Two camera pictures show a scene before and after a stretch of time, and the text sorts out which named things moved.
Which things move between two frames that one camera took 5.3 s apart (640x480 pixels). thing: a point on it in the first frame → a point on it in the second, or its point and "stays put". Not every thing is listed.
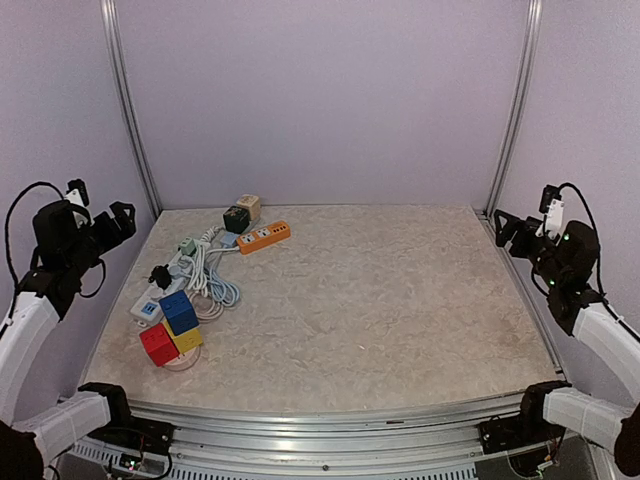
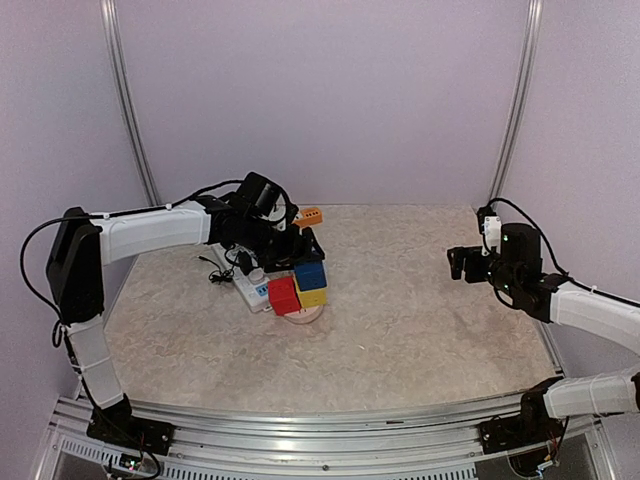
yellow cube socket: x=185 y=341 → x=312 y=298
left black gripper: x=113 y=235 → x=294 y=252
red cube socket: x=159 y=344 → x=283 y=296
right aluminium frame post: x=519 y=108 stays put
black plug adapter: x=161 y=276 → x=245 y=261
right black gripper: x=526 y=228 → x=457 y=265
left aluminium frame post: x=131 y=104 stays put
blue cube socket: x=179 y=312 → x=310 y=276
